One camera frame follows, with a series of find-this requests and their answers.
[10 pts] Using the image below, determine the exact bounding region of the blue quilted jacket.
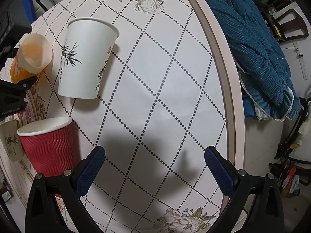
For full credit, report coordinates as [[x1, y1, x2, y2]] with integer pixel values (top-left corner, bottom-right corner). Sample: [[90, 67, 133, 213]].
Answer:
[[205, 0, 300, 121]]

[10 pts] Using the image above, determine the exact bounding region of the dark wooden chair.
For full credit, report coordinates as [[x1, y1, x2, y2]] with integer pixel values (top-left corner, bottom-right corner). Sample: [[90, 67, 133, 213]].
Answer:
[[266, 9, 309, 43]]

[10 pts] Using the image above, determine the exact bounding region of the red ripple paper cup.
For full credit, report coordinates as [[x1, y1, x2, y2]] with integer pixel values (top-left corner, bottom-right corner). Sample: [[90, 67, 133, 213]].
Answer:
[[17, 117, 77, 177]]

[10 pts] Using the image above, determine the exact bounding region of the white paper cup on medallion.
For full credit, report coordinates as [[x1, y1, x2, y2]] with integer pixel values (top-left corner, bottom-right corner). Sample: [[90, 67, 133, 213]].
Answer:
[[0, 119, 24, 162]]

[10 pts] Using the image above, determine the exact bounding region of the white bamboo print paper cup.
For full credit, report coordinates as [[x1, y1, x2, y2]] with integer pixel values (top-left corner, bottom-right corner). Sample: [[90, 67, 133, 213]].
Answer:
[[59, 17, 120, 99]]

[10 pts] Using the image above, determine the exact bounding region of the orange and white paper cup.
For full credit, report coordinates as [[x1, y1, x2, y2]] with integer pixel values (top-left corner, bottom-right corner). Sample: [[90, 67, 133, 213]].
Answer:
[[10, 33, 53, 84]]

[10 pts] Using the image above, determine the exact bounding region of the chair with blue board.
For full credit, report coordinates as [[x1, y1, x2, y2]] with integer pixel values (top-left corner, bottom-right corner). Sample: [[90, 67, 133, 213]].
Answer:
[[21, 0, 47, 24]]

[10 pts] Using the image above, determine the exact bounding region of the floral diamond pattern tablecloth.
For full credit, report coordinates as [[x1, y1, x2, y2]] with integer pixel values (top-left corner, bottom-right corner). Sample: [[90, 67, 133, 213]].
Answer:
[[0, 0, 245, 233]]

